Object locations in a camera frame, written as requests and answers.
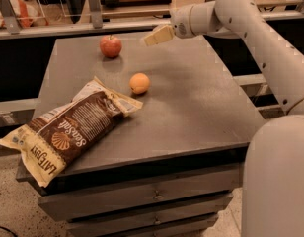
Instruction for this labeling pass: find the brown chips bag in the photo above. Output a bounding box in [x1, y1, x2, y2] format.
[0, 78, 142, 188]

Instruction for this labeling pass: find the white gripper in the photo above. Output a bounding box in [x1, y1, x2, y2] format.
[143, 5, 192, 46]

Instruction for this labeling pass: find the orange white plastic bag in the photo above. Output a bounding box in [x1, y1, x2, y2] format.
[0, 0, 48, 28]

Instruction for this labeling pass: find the black floor cable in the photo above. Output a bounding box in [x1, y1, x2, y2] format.
[0, 225, 19, 237]

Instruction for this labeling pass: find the red apple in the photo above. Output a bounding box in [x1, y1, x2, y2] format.
[100, 35, 122, 58]

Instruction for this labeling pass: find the grey drawer cabinet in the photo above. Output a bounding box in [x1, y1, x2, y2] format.
[36, 33, 264, 237]

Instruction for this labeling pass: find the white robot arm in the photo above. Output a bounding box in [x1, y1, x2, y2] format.
[143, 0, 304, 237]

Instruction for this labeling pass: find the orange fruit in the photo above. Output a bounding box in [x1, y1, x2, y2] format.
[129, 73, 150, 94]

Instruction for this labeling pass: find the black wooden handled tool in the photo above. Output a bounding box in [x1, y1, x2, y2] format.
[101, 0, 172, 8]

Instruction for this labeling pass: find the grey metal railing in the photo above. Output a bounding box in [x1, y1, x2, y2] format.
[0, 0, 304, 129]

